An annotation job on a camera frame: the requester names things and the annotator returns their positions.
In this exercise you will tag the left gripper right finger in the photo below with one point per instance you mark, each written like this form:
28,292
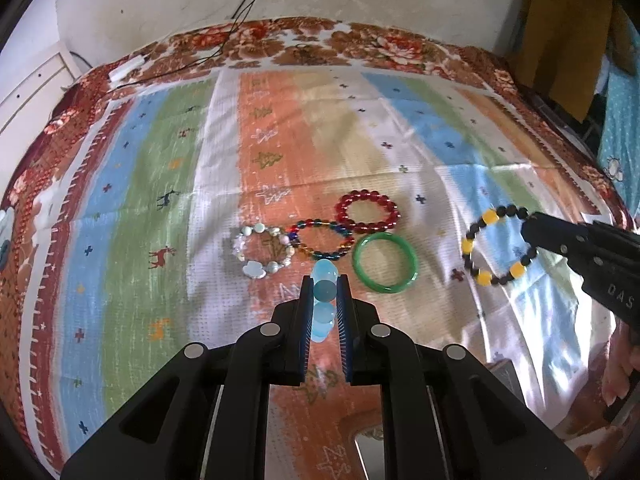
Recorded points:
445,415

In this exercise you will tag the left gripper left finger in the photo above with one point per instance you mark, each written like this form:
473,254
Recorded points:
204,414

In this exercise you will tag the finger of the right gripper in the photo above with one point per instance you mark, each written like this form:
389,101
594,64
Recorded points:
553,234

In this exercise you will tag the person's right hand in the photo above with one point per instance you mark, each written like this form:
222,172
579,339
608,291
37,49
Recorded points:
623,359

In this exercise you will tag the teal dotted fabric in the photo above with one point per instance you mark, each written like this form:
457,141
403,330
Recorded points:
619,147

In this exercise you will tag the green jade bangle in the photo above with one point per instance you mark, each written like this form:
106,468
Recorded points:
385,263

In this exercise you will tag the yellow hanging cloth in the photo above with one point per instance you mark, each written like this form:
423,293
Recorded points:
563,45

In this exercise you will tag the striped colourful blanket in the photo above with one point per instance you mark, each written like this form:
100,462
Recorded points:
300,234

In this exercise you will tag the brown floral bedsheet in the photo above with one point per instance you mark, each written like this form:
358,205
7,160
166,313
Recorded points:
310,42

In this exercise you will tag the white cabinet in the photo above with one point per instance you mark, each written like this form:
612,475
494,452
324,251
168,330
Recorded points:
27,109

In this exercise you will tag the white power strip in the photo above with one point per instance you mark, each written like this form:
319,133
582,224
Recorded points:
122,71

